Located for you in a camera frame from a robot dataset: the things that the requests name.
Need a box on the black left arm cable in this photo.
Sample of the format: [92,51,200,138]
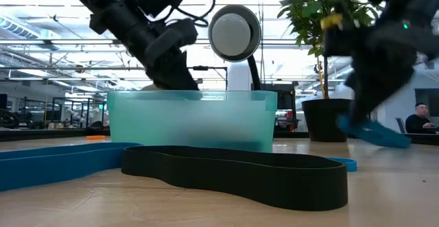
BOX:
[173,0,216,28]

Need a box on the large wide black rubber band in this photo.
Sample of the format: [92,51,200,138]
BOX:
[120,145,349,212]

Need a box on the office chair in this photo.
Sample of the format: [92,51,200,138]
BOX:
[394,117,406,134]

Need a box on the black desk lamp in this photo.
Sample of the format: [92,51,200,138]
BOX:
[208,3,262,91]

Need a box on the dark wall screen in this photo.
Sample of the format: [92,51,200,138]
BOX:
[414,88,439,117]

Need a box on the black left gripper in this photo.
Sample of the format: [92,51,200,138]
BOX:
[143,17,200,91]

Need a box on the teal translucent plastic bin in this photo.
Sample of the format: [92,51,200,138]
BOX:
[106,89,278,154]

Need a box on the green leafy plant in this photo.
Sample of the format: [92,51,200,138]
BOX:
[276,0,378,100]

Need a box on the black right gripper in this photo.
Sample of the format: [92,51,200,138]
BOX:
[324,21,439,124]

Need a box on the black cabinet machine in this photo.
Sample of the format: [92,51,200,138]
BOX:
[252,82,298,134]

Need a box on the large wide blue rubber band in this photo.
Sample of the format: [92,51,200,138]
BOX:
[0,141,143,193]

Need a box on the black framed workstation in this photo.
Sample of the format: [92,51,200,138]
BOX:
[51,96,110,129]

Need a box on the narrow blue rubber band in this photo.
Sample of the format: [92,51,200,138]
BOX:
[327,157,358,173]

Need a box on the black plant pot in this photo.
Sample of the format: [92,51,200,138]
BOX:
[300,98,354,143]

